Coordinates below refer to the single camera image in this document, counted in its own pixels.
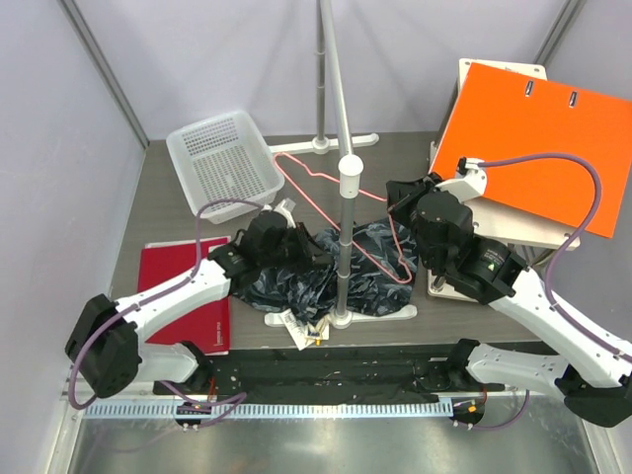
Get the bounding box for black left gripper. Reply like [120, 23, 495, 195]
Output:
[259, 221, 334, 274]

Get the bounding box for dark shark-print shorts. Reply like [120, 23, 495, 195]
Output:
[234, 218, 419, 324]

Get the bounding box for pink wire hanger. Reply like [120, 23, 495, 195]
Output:
[272, 152, 413, 284]

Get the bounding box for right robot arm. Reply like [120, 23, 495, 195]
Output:
[386, 170, 631, 428]

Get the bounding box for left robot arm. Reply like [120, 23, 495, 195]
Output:
[65, 210, 334, 399]

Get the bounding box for grey clothes rack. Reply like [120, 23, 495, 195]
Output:
[271, 1, 418, 329]

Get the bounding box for white paper price tag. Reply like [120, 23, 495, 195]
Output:
[280, 310, 330, 351]

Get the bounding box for white wooden shelf stand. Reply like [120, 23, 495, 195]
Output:
[424, 57, 582, 302]

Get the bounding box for orange binder folder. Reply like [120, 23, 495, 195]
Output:
[432, 63, 631, 238]

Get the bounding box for white perforated plastic basket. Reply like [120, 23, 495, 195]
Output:
[166, 111, 284, 224]

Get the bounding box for red notebook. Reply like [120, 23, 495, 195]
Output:
[137, 240, 230, 355]

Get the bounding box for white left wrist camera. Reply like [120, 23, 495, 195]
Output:
[264, 198, 296, 226]

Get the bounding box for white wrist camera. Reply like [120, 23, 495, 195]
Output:
[436, 157, 488, 203]
[264, 198, 296, 226]

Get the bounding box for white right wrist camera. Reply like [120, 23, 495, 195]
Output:
[436, 157, 488, 203]

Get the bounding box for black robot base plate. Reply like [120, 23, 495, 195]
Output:
[175, 345, 504, 405]

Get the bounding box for white slotted cable duct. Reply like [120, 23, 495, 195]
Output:
[84, 398, 453, 421]

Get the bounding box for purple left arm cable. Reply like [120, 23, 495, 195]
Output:
[66, 197, 268, 411]

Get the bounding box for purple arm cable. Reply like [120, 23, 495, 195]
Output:
[66, 197, 268, 411]
[478, 152, 632, 358]

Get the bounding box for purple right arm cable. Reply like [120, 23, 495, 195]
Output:
[478, 152, 632, 358]

